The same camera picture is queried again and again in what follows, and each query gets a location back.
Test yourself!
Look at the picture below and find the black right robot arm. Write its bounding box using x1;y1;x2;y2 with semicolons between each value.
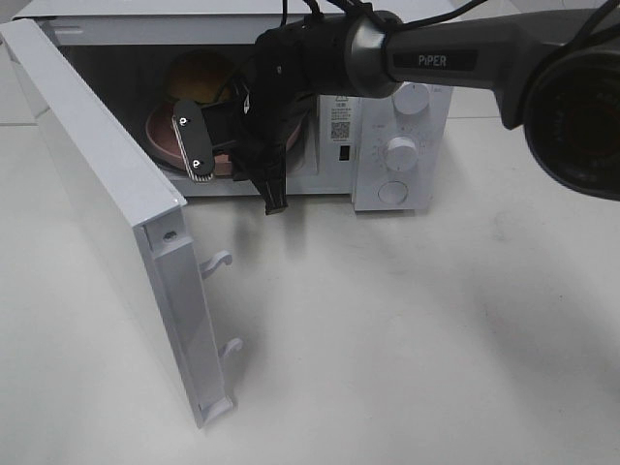
202;1;619;213

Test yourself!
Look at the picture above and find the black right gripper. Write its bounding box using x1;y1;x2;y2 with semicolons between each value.
201;82;310;215

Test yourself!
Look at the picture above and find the white timer knob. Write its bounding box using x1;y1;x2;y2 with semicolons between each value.
385;136;419;172

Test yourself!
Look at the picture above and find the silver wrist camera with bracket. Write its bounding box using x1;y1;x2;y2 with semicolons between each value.
172;100;215;183

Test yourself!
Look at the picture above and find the black camera cable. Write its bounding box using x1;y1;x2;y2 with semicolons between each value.
212;0;620;106

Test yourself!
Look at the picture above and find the burger with lettuce and tomato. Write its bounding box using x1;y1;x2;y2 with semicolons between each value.
164;50;234;104

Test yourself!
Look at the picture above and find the round white door button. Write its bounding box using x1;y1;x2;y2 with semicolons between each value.
378;181;409;205

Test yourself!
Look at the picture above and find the upper white power knob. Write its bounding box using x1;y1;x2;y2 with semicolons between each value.
391;82;430;116

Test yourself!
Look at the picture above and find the pink round plate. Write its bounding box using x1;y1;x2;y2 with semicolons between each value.
143;99;304;176

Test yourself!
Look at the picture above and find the white microwave oven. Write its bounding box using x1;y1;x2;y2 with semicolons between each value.
1;1;451;211

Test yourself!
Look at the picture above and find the white microwave door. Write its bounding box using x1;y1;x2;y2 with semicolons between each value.
1;19;242;426

